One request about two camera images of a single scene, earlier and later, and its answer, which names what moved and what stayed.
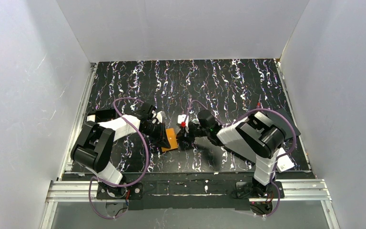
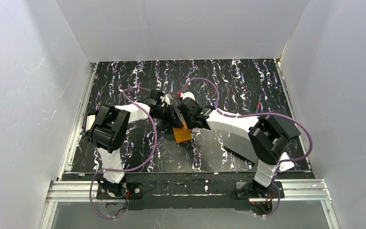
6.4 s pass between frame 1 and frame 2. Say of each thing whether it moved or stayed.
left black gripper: moved
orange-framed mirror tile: moved
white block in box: stayed
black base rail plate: stayed
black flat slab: stayed
